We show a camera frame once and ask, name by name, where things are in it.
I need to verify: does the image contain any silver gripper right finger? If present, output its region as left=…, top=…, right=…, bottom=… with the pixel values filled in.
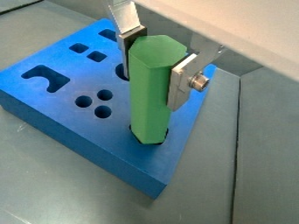
left=167, top=34, right=226, bottom=111

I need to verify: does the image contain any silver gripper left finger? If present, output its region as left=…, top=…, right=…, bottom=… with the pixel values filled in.
left=104, top=0, right=147, bottom=78

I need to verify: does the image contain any green hexagonal prism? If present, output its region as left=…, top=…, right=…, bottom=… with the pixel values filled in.
left=128, top=35, right=187, bottom=144

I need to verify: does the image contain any blue shape sorter block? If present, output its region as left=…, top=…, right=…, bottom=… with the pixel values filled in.
left=0, top=19, right=206, bottom=198

